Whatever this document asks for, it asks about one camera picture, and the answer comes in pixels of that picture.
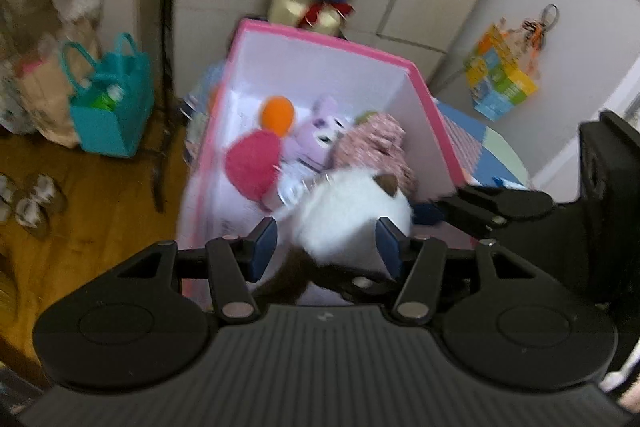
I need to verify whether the orange plush ball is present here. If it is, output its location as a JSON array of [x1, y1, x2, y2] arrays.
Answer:
[[260, 96, 296, 135]]

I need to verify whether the stack of magazines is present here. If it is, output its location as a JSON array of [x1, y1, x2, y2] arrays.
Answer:
[[182, 67, 223, 168]]

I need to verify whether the cream round box red ribbon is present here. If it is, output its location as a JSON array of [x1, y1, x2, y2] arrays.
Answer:
[[267, 0, 356, 32]]

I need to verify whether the pink floral plush toy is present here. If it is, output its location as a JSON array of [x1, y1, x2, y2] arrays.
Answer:
[[332, 113, 418, 198]]

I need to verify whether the black cable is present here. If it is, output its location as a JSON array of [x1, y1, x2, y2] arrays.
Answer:
[[430, 66, 469, 96]]

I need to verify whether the teal tote bag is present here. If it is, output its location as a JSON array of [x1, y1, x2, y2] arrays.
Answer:
[[60, 32, 155, 158]]

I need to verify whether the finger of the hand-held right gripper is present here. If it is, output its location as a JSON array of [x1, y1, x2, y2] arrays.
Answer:
[[310, 263, 401, 304], [434, 184, 557, 239]]

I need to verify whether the white cat plush toy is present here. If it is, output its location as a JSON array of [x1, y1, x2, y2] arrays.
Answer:
[[250, 167, 416, 305]]

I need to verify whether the pink fuzzy plush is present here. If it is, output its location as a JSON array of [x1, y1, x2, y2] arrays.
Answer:
[[224, 129, 282, 208]]

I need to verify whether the green bottle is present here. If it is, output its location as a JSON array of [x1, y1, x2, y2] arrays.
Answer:
[[80, 82, 126, 112]]

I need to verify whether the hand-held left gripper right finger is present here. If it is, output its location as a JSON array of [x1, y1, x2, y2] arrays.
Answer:
[[376, 216, 553, 324]]

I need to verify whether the colourful hanging bag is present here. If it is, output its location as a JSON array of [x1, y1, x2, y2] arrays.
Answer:
[[464, 4, 560, 122]]

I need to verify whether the pink cardboard box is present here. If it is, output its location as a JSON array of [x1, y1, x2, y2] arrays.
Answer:
[[177, 18, 473, 308]]

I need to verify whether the navy blue cloth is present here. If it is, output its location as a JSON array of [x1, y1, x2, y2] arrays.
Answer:
[[414, 203, 443, 226]]

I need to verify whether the purple plush toy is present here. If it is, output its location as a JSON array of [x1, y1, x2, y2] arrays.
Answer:
[[282, 94, 356, 172]]

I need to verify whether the brown paper bag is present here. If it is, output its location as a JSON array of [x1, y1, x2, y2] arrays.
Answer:
[[12, 37, 86, 148]]

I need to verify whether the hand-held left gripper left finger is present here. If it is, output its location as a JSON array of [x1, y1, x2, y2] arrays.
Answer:
[[117, 216, 279, 324]]

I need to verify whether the black rack pole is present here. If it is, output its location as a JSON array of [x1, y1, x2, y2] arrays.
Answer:
[[150, 0, 183, 212]]

